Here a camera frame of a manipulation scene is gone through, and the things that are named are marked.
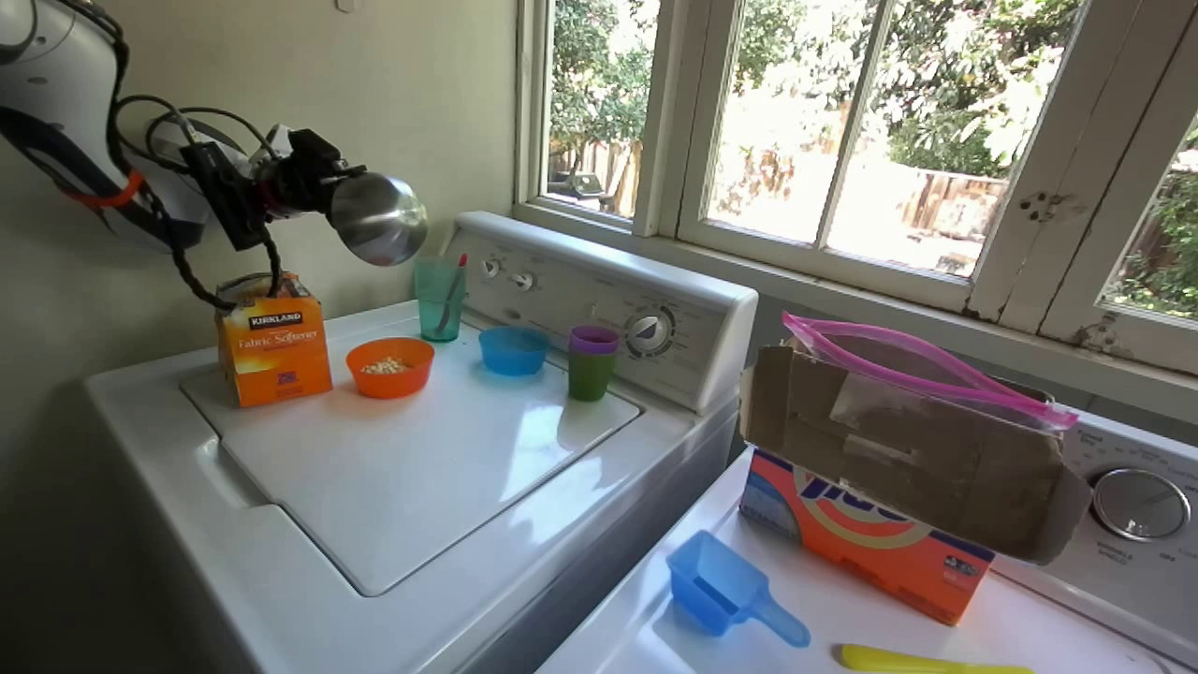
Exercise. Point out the orange Tide detergent box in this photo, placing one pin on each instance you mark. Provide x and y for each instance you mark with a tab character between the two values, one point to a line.
873	498

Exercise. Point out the green cup with purple rim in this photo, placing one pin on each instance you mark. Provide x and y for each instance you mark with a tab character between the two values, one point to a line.
593	368

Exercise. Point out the orange Kirkland fabric softener pack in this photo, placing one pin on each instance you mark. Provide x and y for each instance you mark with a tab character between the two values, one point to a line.
276	357

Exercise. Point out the zip bag with pink seal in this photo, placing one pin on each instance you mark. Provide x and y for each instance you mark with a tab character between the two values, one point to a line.
921	368

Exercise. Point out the large washer dial knob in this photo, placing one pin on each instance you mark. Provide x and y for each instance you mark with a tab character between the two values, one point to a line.
648	332

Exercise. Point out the teal translucent plastic cup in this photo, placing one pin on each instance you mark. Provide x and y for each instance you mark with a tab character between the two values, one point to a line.
437	311

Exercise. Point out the round silver dryer knob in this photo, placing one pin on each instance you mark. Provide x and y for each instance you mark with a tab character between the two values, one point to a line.
1140	505

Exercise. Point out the large white framed window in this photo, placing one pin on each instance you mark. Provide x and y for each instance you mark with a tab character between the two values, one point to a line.
800	135

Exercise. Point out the small white washer knob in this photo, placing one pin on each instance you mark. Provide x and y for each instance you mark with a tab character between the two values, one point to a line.
527	282
491	269

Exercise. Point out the blue plastic bowl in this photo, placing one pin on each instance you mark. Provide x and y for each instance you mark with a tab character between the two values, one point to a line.
513	350

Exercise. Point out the white washing machine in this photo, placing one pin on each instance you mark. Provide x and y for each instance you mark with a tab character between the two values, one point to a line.
376	498

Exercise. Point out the orange plastic bowl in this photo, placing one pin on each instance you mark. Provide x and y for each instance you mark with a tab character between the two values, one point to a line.
392	378

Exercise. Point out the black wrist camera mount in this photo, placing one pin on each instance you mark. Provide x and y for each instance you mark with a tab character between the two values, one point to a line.
225	191

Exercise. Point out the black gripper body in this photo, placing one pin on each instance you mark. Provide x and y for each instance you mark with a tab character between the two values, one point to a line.
302	174

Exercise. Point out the small food pieces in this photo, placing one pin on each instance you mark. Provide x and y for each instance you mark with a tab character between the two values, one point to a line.
387	364

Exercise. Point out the blue plastic scoop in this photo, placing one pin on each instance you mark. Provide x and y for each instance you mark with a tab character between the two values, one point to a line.
715	584

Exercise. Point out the yellow plastic utensil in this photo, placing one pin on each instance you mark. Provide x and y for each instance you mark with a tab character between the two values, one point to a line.
921	661

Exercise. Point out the silver metal bowl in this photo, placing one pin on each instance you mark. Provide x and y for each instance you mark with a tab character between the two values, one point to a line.
380	224

